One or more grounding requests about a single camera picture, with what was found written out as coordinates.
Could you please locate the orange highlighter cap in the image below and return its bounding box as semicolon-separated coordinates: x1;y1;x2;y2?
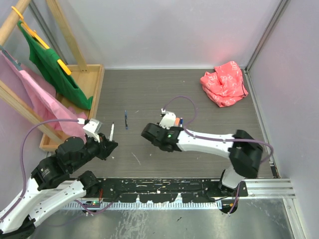
175;118;180;126

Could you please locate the dark blue pen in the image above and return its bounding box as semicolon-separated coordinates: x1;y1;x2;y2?
125;110;128;130

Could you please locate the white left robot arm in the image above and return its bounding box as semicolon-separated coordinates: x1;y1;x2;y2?
0;133;118;239

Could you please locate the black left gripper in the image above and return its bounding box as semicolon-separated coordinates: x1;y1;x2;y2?
70;131;118;171

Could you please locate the coral patterned cloth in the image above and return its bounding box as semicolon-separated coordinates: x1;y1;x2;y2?
200;61;248;108

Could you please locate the aluminium frame post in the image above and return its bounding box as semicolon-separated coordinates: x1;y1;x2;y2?
244;0;292;73

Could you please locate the green cloth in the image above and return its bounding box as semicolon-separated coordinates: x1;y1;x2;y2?
17;21;91;107

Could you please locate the grey slotted cable duct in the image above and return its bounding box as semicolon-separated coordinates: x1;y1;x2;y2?
34;201;223;211

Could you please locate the wooden rack base tray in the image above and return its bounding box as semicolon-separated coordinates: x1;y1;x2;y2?
39;64;105;152

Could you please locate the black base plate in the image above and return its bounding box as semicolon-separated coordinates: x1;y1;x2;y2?
84;178;237;203

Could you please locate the wooden rack frame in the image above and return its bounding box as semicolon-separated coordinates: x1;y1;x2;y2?
0;0;89;146

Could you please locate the blue-grey clothes hanger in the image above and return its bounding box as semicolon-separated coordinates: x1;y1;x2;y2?
0;45;22;71

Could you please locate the yellow clothes hanger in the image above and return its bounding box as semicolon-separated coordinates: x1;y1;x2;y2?
11;6;71;75

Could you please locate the white marker with green end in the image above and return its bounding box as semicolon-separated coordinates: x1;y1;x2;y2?
109;122;115;141

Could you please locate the pink cloth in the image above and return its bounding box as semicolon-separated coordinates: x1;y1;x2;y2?
0;53;89;140

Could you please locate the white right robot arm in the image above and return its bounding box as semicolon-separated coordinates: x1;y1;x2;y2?
141;123;263;196

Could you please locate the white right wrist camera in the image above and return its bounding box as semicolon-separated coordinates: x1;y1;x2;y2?
159;108;176;129

